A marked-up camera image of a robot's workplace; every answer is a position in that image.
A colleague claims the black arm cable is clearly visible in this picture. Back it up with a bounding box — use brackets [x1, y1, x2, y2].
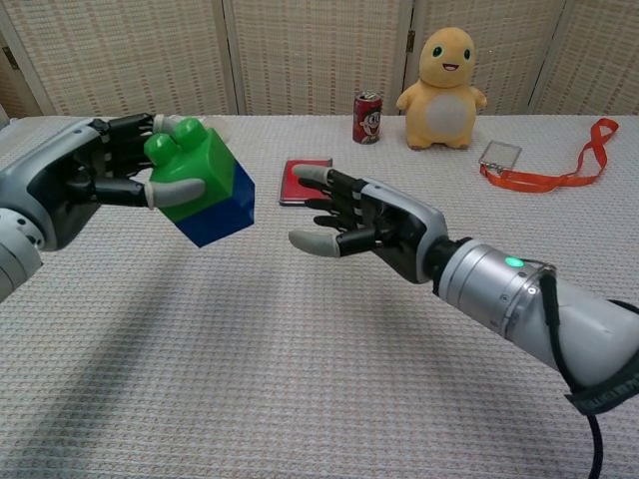
[538, 272, 639, 479]

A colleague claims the yellow plush toy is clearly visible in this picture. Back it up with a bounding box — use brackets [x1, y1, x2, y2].
[395, 27, 489, 152]

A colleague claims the red soda can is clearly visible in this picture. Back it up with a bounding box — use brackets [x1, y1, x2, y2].
[352, 90, 384, 146]

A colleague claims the red flat tin case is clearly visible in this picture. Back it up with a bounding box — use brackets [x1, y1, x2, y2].
[278, 158, 334, 208]

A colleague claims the orange lanyard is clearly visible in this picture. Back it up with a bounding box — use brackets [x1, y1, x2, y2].
[479, 118, 621, 195]

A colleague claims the blue toy brick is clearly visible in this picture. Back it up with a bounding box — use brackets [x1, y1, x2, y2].
[174, 160, 257, 249]

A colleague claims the green toy brick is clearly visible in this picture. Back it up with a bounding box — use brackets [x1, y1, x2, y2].
[143, 117, 239, 224]

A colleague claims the clear badge holder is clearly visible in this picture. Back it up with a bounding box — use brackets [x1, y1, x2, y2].
[479, 140, 522, 174]

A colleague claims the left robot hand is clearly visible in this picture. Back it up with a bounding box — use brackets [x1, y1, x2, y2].
[0, 113, 207, 253]

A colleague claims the white woven tablecloth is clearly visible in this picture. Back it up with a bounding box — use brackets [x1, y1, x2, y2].
[0, 114, 639, 479]

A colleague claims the woven folding screen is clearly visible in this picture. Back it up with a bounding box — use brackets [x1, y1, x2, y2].
[0, 0, 639, 119]

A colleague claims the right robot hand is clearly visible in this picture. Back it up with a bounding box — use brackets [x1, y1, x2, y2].
[288, 164, 448, 286]

